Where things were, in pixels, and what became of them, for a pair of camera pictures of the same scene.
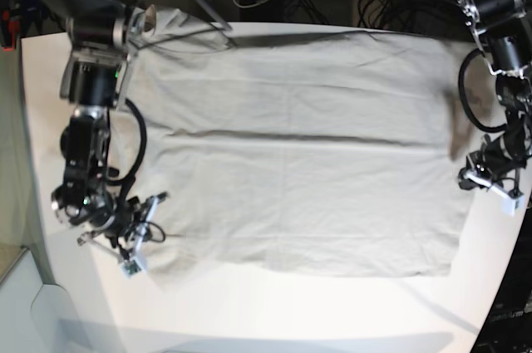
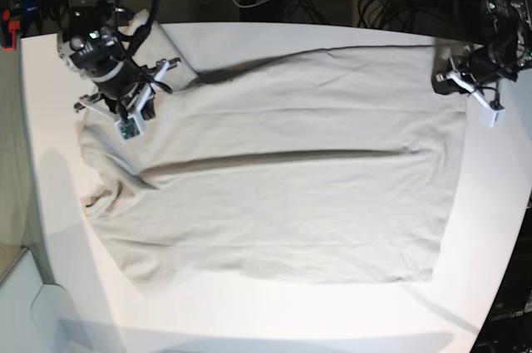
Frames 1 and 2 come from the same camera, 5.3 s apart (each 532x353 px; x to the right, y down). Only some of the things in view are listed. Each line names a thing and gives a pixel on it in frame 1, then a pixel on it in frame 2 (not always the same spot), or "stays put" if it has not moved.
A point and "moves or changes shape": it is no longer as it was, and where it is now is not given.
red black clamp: [11, 29] stays put
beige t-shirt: [301, 149] moves or changes shape
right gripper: [495, 165] -> [478, 71]
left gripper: [127, 232] -> [136, 102]
